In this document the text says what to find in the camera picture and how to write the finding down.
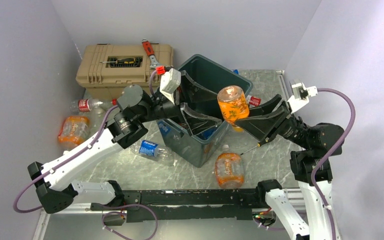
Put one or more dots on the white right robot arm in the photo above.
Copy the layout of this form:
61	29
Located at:
310	166

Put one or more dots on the red handled adjustable wrench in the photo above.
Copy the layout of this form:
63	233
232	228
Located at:
150	53

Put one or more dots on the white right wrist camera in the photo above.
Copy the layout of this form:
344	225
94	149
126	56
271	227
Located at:
301	94

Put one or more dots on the black yellow screwdriver in toolbox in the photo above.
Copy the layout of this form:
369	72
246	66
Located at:
120	61

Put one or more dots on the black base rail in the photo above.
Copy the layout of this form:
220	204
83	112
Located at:
239	204

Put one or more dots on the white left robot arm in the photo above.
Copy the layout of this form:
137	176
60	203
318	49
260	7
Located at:
56	183

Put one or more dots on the clear bottle light blue label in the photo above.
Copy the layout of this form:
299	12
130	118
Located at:
207	133

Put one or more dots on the large orange bottle front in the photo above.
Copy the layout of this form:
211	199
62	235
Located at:
229	170

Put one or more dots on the clear bottle red label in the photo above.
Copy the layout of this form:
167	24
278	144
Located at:
88	104

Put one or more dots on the clear Pepsi bottle blue label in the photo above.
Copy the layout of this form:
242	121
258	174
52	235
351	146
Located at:
151	150

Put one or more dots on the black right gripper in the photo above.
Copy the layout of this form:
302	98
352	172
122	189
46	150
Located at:
265	125

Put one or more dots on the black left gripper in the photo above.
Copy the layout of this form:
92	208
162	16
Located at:
196	122

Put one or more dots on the dark green plastic bin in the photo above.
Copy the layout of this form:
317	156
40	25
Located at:
214	77

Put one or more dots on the crushed orange bottle left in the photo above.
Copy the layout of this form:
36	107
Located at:
74	131

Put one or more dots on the black yellow screwdriver on table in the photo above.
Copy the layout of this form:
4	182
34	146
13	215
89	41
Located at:
252	148

